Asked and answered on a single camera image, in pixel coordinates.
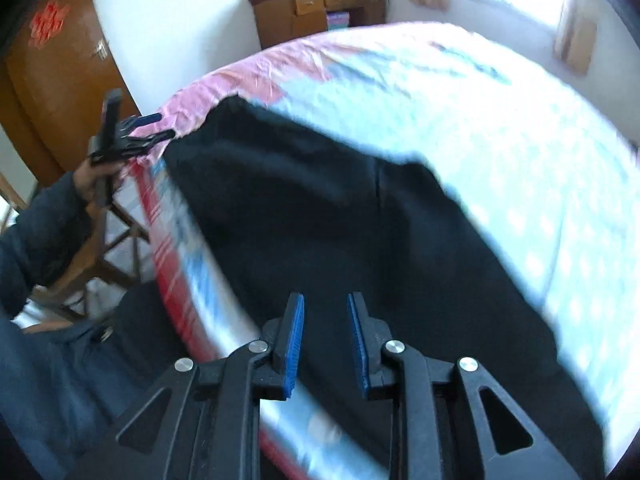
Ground person's left forearm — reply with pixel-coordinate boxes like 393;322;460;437
0;172;101;321

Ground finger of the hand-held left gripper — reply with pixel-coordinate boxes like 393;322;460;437
122;130;177;157
119;113;162;133

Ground red paper door decoration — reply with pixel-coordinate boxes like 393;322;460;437
29;2;71;43

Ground wooden desk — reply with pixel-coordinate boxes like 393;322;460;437
246;0;388;51

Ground black pants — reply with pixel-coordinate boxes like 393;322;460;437
162;95;608;480

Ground bed with blue printed sheet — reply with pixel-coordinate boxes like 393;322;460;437
120;20;640;480

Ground wooden door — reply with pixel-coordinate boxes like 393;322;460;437
0;0;143;186

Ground person's body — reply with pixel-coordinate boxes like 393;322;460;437
0;280;206;480

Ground wooden chair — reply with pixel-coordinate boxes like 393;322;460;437
0;170;152;322

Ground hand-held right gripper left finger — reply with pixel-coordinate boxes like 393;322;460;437
75;291;306;480

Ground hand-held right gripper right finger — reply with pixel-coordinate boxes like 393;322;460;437
347;291;581;480

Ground person's left hand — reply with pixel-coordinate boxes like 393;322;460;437
72;160;121;206

